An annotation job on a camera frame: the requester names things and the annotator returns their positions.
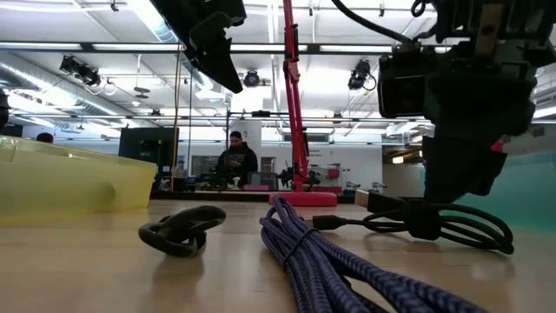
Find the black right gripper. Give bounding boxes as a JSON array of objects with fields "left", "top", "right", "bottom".
[{"left": 423, "top": 0, "right": 556, "bottom": 203}]

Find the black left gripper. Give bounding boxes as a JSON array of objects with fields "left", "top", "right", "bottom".
[{"left": 149, "top": 0, "right": 248, "bottom": 95}]

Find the black cable with black strap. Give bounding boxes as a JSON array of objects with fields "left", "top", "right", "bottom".
[{"left": 311, "top": 188, "right": 516, "bottom": 256}]

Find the thick black cable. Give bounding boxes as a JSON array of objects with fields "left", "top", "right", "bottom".
[{"left": 137, "top": 204, "right": 228, "bottom": 258}]

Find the purple braided cable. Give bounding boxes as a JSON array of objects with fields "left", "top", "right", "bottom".
[{"left": 259, "top": 196, "right": 490, "bottom": 313}]

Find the teal plastic tray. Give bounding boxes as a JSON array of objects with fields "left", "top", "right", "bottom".
[{"left": 419, "top": 150, "right": 556, "bottom": 234}]

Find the black overhead light bar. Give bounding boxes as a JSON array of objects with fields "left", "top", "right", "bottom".
[{"left": 0, "top": 41, "right": 453, "bottom": 57}]

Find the yellow plastic tray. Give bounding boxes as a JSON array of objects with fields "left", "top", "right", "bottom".
[{"left": 0, "top": 135, "right": 158, "bottom": 218}]

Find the silver ventilation duct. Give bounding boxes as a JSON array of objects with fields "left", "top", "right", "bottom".
[
  {"left": 129, "top": 3, "right": 229, "bottom": 103},
  {"left": 0, "top": 51, "right": 131, "bottom": 127}
]

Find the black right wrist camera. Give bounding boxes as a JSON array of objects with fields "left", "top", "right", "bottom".
[{"left": 376, "top": 43, "right": 438, "bottom": 119}]

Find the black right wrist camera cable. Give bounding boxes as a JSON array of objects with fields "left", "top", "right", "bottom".
[{"left": 330, "top": 0, "right": 440, "bottom": 47}]

